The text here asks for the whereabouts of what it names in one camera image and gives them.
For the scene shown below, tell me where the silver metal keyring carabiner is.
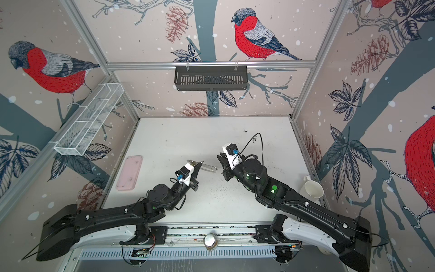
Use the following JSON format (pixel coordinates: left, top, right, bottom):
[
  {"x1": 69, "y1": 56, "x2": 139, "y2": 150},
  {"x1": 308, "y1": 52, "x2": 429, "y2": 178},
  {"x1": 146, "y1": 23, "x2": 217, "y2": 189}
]
[{"x1": 187, "y1": 159, "x2": 218, "y2": 172}]

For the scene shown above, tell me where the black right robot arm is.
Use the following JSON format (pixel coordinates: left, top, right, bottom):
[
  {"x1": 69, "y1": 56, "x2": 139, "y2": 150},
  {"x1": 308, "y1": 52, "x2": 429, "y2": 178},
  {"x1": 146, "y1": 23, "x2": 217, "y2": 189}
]
[{"x1": 217, "y1": 153, "x2": 373, "y2": 272}]

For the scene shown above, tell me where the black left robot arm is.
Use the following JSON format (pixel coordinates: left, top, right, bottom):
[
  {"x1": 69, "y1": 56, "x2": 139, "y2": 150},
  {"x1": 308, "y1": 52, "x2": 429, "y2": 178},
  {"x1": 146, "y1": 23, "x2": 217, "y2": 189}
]
[{"x1": 36, "y1": 162, "x2": 203, "y2": 261}]

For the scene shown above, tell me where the round silver knob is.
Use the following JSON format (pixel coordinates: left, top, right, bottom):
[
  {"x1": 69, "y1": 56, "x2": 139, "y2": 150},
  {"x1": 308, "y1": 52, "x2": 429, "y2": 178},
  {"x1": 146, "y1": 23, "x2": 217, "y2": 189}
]
[{"x1": 203, "y1": 233, "x2": 218, "y2": 250}]

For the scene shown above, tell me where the pink rectangular tray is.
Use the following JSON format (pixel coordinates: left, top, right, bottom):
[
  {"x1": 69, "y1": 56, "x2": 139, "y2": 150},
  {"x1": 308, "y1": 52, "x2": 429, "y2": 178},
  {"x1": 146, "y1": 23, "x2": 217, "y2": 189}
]
[{"x1": 116, "y1": 155, "x2": 143, "y2": 191}]

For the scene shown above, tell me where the white ceramic mug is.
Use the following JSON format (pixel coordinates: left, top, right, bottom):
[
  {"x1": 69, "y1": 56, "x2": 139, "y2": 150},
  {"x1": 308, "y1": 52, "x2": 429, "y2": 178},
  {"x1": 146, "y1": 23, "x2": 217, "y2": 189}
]
[{"x1": 304, "y1": 176, "x2": 324, "y2": 199}]

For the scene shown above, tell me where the dark grey hanging shelf basket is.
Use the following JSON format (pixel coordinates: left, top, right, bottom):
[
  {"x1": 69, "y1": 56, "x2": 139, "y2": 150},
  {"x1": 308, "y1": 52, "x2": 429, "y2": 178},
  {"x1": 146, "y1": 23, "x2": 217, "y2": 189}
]
[{"x1": 174, "y1": 66, "x2": 248, "y2": 91}]

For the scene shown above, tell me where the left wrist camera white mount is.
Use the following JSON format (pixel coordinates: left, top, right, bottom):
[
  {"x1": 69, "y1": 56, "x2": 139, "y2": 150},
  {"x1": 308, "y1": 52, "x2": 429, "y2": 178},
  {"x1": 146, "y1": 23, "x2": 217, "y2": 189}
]
[{"x1": 175, "y1": 163, "x2": 194, "y2": 187}]

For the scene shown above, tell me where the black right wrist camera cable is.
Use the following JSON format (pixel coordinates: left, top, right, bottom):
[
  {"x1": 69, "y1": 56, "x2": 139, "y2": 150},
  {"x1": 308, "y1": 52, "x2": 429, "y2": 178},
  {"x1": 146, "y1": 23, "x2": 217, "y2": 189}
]
[{"x1": 237, "y1": 132, "x2": 265, "y2": 167}]

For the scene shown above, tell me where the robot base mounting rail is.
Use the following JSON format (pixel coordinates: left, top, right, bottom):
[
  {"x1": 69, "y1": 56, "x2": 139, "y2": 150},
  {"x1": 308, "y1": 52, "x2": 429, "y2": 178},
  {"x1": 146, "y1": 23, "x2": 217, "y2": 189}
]
[{"x1": 77, "y1": 222, "x2": 307, "y2": 262}]

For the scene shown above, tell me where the white wire mesh basket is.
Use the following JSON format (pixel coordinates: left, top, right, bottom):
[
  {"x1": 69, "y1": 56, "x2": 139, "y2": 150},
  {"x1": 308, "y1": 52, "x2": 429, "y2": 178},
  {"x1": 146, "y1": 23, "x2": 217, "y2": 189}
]
[{"x1": 54, "y1": 83, "x2": 124, "y2": 156}]

